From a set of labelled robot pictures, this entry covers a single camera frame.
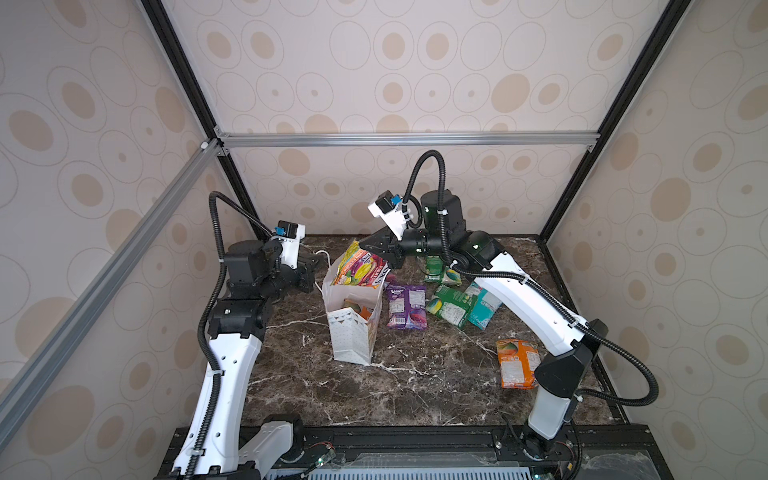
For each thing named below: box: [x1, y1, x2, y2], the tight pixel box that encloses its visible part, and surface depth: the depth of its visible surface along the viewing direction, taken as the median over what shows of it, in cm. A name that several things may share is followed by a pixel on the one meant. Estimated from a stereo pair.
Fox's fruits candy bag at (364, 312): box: [343, 298, 374, 321], surface depth 94 cm
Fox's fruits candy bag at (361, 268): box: [331, 239, 391, 289], surface depth 69 cm
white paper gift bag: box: [314, 250, 385, 366], surface depth 76 cm
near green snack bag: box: [426, 284, 477, 329], surface depth 97 cm
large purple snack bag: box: [386, 284, 429, 331], surface depth 98 cm
